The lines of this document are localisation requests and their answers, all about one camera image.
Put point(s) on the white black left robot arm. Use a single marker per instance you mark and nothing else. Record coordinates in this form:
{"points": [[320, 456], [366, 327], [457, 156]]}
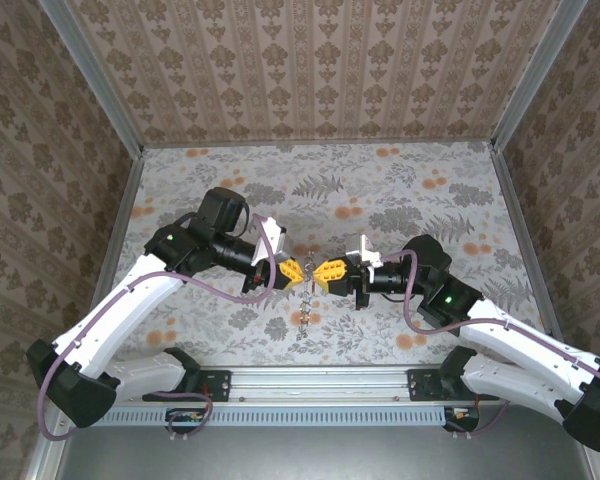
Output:
{"points": [[120, 310]]}

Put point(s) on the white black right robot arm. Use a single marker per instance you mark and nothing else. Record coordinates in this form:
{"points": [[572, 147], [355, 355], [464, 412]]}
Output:
{"points": [[520, 340]]}

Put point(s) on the floral printed tablecloth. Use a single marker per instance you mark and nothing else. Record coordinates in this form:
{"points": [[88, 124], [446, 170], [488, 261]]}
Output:
{"points": [[330, 170]]}

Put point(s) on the black controller box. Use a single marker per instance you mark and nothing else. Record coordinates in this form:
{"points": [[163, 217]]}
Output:
{"points": [[185, 422], [460, 422]]}

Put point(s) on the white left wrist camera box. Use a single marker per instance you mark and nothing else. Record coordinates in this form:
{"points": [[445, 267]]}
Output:
{"points": [[270, 242]]}

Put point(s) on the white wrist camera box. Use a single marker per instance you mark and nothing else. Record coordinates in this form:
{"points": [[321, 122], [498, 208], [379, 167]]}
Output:
{"points": [[270, 242], [369, 252]]}

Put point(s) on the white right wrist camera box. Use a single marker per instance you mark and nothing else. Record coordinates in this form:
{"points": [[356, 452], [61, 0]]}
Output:
{"points": [[369, 252]]}

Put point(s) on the aluminium frame side rail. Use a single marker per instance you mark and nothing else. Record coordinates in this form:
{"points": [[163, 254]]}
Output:
{"points": [[114, 235], [529, 225]]}

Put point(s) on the aluminium frame post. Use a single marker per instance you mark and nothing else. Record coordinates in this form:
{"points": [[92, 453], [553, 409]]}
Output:
{"points": [[537, 75], [99, 82]]}

